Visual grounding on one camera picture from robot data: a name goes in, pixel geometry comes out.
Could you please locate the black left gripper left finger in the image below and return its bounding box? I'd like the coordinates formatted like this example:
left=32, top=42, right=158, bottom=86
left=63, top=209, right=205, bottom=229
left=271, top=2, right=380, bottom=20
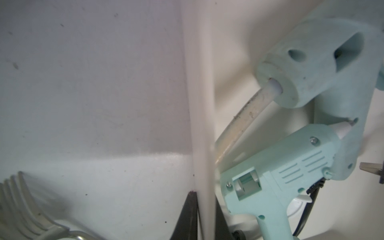
left=170, top=191, right=199, bottom=240

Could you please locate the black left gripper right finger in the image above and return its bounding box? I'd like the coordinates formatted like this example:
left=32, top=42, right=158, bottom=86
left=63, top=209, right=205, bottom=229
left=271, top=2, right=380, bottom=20
left=215, top=199, right=235, bottom=240

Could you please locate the cream storage tray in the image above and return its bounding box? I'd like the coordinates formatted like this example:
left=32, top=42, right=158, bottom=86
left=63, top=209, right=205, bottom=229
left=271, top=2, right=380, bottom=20
left=179, top=0, right=384, bottom=240

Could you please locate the large mint glue gun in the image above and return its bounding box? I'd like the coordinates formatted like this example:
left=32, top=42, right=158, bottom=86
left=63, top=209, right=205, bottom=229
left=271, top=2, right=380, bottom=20
left=217, top=1, right=384, bottom=181

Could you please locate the metal fork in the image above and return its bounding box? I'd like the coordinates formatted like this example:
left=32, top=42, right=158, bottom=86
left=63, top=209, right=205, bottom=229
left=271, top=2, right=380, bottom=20
left=1, top=171, right=96, bottom=240

